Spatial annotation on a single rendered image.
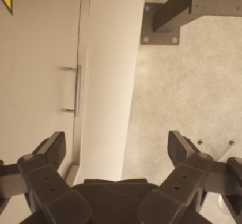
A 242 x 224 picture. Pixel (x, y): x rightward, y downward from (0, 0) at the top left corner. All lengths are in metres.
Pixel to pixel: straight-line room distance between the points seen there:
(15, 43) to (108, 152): 0.54
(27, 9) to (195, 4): 0.40
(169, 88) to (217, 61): 0.44
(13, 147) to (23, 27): 0.17
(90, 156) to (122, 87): 0.30
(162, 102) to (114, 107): 0.91
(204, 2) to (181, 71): 0.99
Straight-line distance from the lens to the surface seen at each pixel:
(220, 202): 1.54
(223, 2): 0.58
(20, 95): 0.28
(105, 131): 0.67
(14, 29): 0.26
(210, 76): 1.60
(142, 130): 1.55
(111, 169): 0.75
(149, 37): 1.42
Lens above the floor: 1.41
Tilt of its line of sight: 75 degrees down
